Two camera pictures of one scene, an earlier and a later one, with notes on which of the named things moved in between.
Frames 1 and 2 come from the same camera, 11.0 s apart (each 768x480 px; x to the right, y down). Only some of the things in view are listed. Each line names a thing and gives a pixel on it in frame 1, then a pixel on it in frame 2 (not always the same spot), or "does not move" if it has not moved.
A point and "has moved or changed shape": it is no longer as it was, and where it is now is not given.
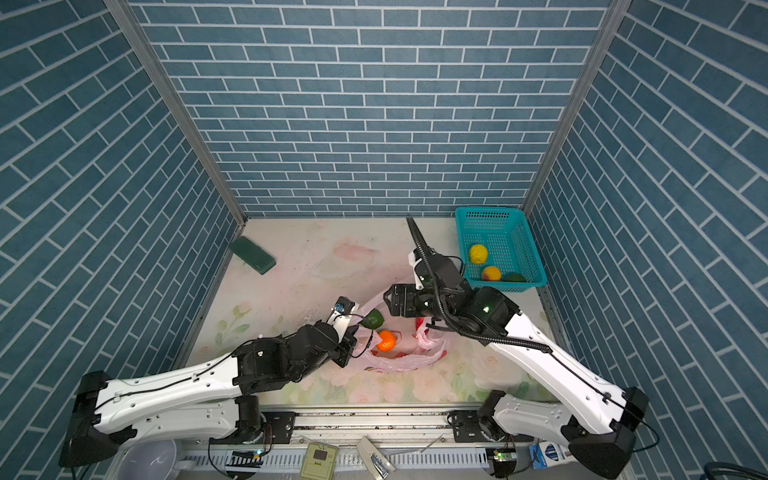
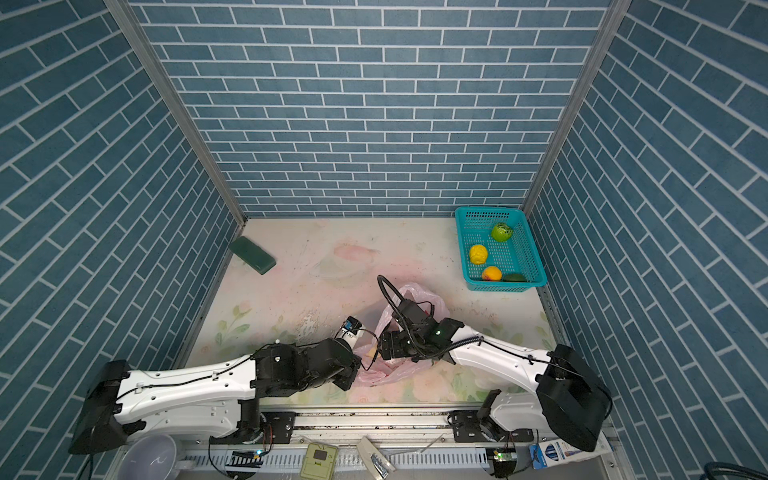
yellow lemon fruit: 478,254 does not move
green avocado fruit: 514,277 does not move
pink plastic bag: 413,348 has moved or changed shape
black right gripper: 407,306 to 394,348
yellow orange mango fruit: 491,273 does not move
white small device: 379,466 does not move
